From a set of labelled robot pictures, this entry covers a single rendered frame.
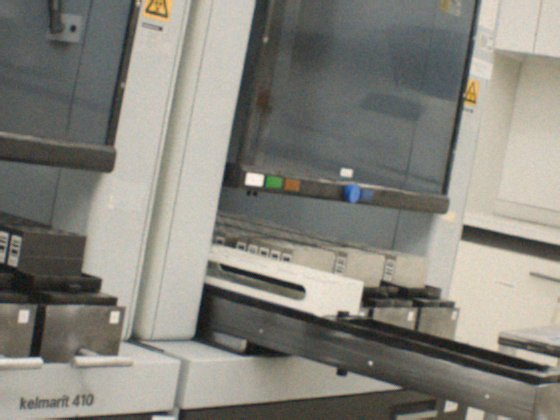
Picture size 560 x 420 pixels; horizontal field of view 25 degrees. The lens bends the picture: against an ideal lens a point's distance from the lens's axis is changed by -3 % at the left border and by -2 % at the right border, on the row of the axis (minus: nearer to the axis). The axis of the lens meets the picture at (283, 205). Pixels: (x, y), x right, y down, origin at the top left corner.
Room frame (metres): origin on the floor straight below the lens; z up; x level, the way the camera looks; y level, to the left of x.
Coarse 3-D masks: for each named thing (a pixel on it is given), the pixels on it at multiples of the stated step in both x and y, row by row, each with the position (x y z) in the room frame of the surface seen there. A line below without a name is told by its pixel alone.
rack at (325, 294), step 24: (216, 264) 1.99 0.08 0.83; (240, 264) 1.84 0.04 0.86; (264, 264) 1.82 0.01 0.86; (288, 264) 1.89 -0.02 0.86; (240, 288) 1.83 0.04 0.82; (264, 288) 1.93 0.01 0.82; (288, 288) 1.90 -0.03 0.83; (312, 288) 1.76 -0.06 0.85; (336, 288) 1.77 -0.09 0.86; (360, 288) 1.82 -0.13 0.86; (312, 312) 1.76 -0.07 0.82; (336, 312) 1.78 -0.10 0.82
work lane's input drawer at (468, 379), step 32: (224, 320) 1.82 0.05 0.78; (256, 320) 1.79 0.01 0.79; (288, 320) 1.76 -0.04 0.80; (320, 320) 1.74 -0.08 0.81; (352, 320) 1.78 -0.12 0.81; (288, 352) 1.75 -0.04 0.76; (320, 352) 1.72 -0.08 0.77; (352, 352) 1.69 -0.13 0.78; (384, 352) 1.66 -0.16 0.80; (416, 352) 1.64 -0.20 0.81; (448, 352) 1.62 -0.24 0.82; (480, 352) 1.71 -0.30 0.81; (416, 384) 1.63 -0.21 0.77; (448, 384) 1.60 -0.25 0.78; (480, 384) 1.57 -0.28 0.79; (512, 384) 1.55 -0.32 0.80; (544, 384) 1.55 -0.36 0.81; (512, 416) 1.54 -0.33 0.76; (544, 416) 1.55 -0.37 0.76
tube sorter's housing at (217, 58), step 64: (192, 0) 1.76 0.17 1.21; (256, 0) 2.63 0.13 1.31; (192, 64) 1.75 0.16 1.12; (192, 128) 1.76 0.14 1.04; (192, 192) 1.78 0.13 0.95; (256, 192) 2.41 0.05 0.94; (448, 192) 2.35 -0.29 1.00; (192, 256) 1.80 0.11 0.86; (448, 256) 2.38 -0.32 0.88; (192, 320) 1.82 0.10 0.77; (192, 384) 1.70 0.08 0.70; (256, 384) 1.81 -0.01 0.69; (320, 384) 1.94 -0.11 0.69; (384, 384) 2.10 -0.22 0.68
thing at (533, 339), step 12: (504, 336) 1.90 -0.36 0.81; (516, 336) 1.89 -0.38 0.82; (528, 336) 1.90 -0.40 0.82; (540, 336) 1.93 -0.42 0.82; (552, 336) 1.95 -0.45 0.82; (504, 348) 1.90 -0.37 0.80; (516, 348) 1.89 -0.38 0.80; (528, 348) 1.88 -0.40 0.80; (540, 348) 1.87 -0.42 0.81; (552, 348) 1.86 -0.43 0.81
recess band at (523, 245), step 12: (468, 228) 4.31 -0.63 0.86; (480, 228) 4.28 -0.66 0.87; (468, 240) 4.30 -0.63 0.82; (480, 240) 4.27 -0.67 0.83; (492, 240) 4.25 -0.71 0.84; (504, 240) 4.22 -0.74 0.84; (516, 240) 4.19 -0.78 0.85; (528, 240) 4.17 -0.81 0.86; (528, 252) 4.16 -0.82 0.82; (540, 252) 4.14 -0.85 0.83; (552, 252) 4.11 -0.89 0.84
